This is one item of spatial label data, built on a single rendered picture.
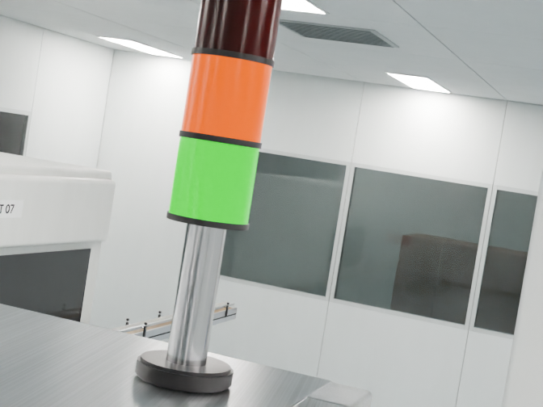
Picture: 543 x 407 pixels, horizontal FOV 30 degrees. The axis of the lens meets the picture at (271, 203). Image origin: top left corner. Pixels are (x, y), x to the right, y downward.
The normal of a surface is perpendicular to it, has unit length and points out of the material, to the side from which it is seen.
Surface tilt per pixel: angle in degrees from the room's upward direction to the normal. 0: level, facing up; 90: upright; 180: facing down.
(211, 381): 90
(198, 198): 90
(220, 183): 90
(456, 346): 90
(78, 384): 0
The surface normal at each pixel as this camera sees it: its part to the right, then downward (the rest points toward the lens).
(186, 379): 0.05, 0.06
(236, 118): 0.35, 0.11
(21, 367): 0.15, -0.99
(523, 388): -0.33, 0.00
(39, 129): 0.93, 0.16
